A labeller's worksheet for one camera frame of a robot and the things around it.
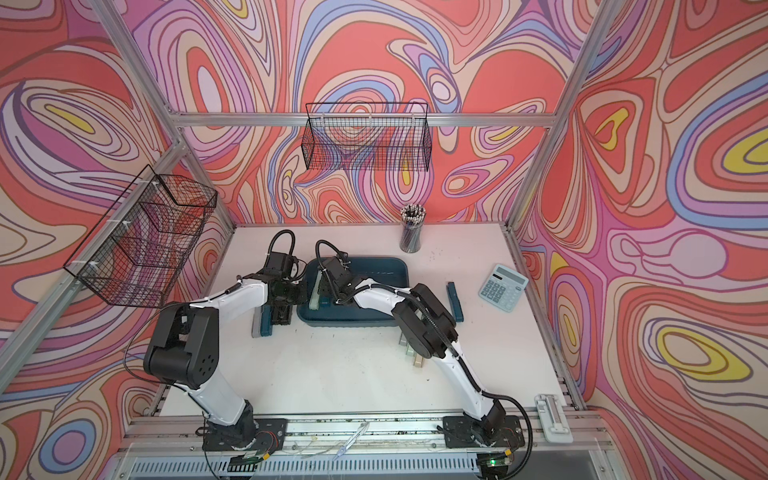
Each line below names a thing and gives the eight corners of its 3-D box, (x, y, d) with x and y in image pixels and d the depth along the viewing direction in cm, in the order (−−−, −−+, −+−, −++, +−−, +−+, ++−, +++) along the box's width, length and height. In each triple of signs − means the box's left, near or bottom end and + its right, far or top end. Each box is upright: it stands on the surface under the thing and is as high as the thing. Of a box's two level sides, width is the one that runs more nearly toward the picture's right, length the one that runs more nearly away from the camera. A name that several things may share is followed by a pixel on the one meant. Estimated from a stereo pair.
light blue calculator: (476, 295, 100) (478, 290, 98) (494, 267, 108) (497, 262, 106) (510, 314, 96) (513, 310, 93) (526, 284, 103) (530, 279, 101)
